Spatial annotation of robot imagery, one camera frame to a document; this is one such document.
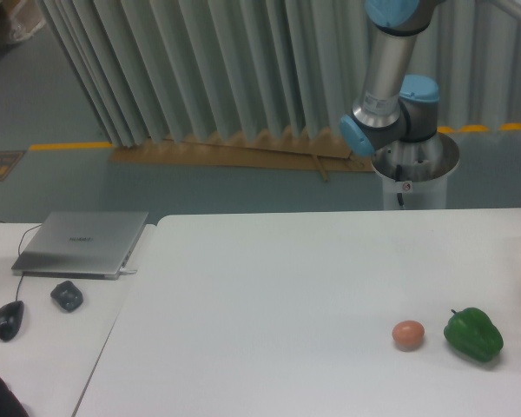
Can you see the green bell pepper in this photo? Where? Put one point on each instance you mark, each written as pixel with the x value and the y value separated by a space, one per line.
pixel 472 333

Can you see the pale green curtain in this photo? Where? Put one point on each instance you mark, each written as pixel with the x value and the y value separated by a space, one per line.
pixel 174 69

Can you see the brown egg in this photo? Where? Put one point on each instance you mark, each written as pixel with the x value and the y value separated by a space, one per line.
pixel 408 334

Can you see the black computer mouse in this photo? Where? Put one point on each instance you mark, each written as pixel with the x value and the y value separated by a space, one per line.
pixel 11 319

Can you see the white usb plug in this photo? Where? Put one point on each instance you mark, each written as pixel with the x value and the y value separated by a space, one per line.
pixel 125 271

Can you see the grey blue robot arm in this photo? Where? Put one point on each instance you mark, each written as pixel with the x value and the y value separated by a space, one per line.
pixel 393 87

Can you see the silver closed laptop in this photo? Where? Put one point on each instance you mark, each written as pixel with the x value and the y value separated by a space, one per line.
pixel 82 244

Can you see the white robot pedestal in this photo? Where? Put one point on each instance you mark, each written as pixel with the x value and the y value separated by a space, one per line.
pixel 414 175

